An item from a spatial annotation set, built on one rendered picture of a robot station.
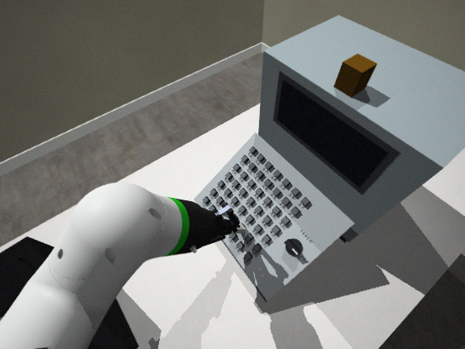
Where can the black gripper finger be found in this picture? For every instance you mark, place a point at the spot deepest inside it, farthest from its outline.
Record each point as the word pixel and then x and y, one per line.
pixel 218 235
pixel 233 224

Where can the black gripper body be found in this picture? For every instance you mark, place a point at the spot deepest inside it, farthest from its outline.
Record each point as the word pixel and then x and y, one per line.
pixel 212 221

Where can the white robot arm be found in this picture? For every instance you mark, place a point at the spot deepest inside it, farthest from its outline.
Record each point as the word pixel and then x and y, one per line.
pixel 112 231

